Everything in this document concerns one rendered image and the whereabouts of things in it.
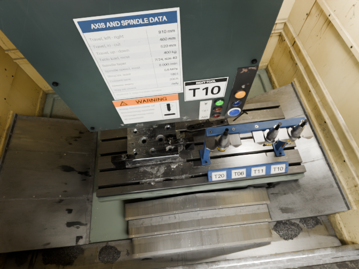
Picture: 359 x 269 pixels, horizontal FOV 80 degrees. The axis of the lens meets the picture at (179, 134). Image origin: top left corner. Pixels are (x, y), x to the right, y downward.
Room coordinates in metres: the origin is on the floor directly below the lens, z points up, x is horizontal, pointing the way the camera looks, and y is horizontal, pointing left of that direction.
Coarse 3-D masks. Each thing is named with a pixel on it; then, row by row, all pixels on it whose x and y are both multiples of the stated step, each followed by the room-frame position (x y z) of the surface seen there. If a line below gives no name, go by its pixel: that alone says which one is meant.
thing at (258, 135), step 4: (252, 132) 0.43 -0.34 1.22; (256, 132) 0.43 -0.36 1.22; (260, 132) 0.43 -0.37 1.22; (252, 136) 0.42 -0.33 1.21; (256, 136) 0.41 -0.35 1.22; (260, 136) 0.41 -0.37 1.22; (256, 140) 0.39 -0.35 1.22; (260, 140) 0.39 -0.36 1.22; (264, 140) 0.39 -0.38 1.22; (260, 144) 0.37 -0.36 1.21
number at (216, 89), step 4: (212, 84) 0.32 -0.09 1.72; (216, 84) 0.32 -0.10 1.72; (220, 84) 0.32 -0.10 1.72; (200, 88) 0.32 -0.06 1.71; (204, 88) 0.32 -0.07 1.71; (208, 88) 0.32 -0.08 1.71; (212, 88) 0.32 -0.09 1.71; (216, 88) 0.32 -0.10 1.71; (220, 88) 0.32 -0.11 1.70; (200, 92) 0.32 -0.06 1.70; (204, 92) 0.32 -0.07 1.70; (208, 92) 0.32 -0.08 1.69; (212, 92) 0.32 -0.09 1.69; (216, 92) 0.32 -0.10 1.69; (220, 92) 0.32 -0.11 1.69; (200, 96) 0.32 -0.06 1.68; (204, 96) 0.32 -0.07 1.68; (208, 96) 0.32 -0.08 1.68
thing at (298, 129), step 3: (300, 123) 0.42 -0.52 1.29; (294, 126) 0.43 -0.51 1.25; (297, 126) 0.41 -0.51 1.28; (300, 126) 0.40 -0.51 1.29; (303, 126) 0.40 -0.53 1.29; (291, 129) 0.42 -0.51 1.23; (294, 129) 0.41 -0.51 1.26; (297, 129) 0.40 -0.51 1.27; (300, 129) 0.40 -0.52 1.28; (303, 129) 0.40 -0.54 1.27; (291, 132) 0.41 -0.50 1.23; (294, 132) 0.40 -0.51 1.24; (297, 132) 0.39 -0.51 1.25; (300, 132) 0.39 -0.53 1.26; (294, 135) 0.39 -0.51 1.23; (297, 135) 0.39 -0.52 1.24
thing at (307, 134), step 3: (306, 126) 0.44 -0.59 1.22; (309, 126) 0.44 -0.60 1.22; (306, 129) 0.42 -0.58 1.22; (309, 129) 0.42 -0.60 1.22; (303, 132) 0.41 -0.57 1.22; (306, 132) 0.41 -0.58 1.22; (309, 132) 0.41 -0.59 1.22; (312, 132) 0.41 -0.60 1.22; (303, 135) 0.40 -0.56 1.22; (306, 135) 0.39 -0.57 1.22; (309, 135) 0.39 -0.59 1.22; (312, 135) 0.39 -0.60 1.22; (306, 138) 0.38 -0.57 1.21; (309, 138) 0.38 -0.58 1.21
